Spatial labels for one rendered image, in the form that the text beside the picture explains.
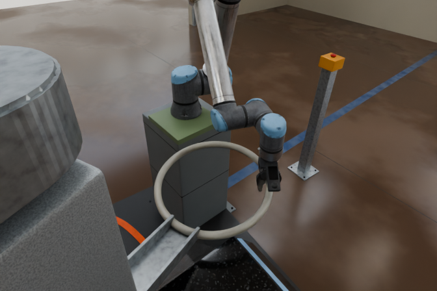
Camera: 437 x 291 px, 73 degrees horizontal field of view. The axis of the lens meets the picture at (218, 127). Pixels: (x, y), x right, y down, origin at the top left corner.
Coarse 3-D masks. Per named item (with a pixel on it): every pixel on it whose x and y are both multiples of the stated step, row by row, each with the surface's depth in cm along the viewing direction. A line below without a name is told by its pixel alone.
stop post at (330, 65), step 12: (324, 60) 203; (336, 60) 198; (324, 72) 208; (336, 72) 209; (324, 84) 212; (324, 96) 216; (312, 108) 229; (324, 108) 225; (312, 120) 233; (312, 132) 237; (312, 144) 243; (300, 156) 257; (312, 156) 254; (288, 168) 267; (300, 168) 262; (312, 168) 267
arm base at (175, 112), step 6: (174, 102) 170; (192, 102) 168; (198, 102) 174; (174, 108) 171; (180, 108) 169; (186, 108) 169; (192, 108) 170; (198, 108) 173; (174, 114) 172; (180, 114) 170; (186, 114) 170; (192, 114) 171; (198, 114) 174
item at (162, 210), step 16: (208, 144) 137; (224, 144) 137; (176, 160) 133; (256, 160) 129; (160, 176) 124; (160, 192) 118; (272, 192) 117; (160, 208) 112; (176, 224) 107; (240, 224) 106
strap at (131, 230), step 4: (116, 216) 218; (120, 220) 216; (120, 224) 213; (124, 224) 213; (128, 224) 213; (124, 228) 210; (128, 228) 210; (132, 228) 210; (132, 232) 208; (136, 232) 208; (136, 236) 205; (140, 236) 205; (140, 240) 203
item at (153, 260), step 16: (144, 240) 95; (160, 240) 102; (176, 240) 103; (192, 240) 101; (128, 256) 89; (144, 256) 95; (160, 256) 96; (176, 256) 92; (144, 272) 89; (160, 272) 85; (144, 288) 80
